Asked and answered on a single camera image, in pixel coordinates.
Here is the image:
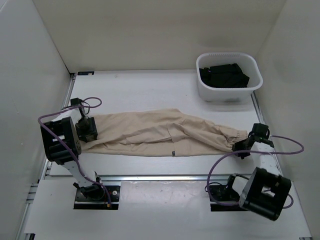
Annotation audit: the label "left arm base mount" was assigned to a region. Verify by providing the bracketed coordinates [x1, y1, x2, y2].
[73, 183, 121, 210]

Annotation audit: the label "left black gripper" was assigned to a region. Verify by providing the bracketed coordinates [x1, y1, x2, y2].
[75, 118, 98, 144]

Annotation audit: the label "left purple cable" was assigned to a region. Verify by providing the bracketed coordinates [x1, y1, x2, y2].
[37, 96, 113, 205]

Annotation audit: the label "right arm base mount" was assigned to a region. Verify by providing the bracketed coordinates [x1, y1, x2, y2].
[204, 173, 262, 212]

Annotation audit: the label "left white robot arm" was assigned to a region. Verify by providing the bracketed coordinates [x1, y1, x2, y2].
[38, 98, 105, 200]

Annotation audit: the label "dark corner label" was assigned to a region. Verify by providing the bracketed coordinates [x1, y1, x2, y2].
[77, 71, 95, 76]

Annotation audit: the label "white plastic basket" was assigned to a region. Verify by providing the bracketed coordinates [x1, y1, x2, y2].
[196, 52, 263, 102]

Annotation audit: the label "black folded trousers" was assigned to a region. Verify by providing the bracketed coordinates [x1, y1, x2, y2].
[199, 63, 250, 89]

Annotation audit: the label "beige trousers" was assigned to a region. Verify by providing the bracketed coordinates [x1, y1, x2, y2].
[81, 108, 248, 157]

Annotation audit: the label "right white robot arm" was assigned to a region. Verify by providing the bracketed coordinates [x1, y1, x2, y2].
[224, 123, 292, 221]

